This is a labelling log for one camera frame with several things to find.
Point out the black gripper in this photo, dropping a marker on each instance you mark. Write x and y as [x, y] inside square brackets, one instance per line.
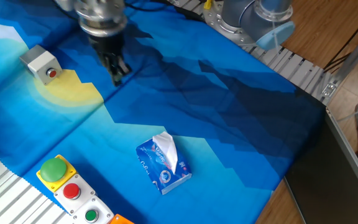
[107, 45]

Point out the small grey box red button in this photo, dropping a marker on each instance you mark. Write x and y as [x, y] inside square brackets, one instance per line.
[39, 63]

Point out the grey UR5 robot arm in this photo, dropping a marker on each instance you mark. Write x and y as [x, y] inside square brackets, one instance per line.
[101, 18]

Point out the yellow box green mushroom button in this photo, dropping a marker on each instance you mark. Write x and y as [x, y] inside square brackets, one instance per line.
[53, 169]

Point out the grey box large red button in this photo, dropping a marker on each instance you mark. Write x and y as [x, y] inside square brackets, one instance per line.
[71, 190]

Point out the white box green button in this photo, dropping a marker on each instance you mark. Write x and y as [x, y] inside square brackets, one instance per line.
[91, 215]

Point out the blue mountain print tablecloth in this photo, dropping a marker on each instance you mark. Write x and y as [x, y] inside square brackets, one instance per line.
[197, 124]

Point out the blue tissue pack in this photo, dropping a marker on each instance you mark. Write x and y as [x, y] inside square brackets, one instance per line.
[160, 168]

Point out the small yellow plastic piece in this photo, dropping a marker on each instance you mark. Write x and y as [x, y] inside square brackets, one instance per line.
[207, 4]

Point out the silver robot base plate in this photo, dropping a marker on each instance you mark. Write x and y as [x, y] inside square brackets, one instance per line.
[219, 26]

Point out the black panel aluminium frame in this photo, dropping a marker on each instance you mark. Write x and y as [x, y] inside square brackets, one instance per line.
[322, 186]

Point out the aluminium frame bar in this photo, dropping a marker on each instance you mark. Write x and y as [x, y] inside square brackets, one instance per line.
[356, 53]

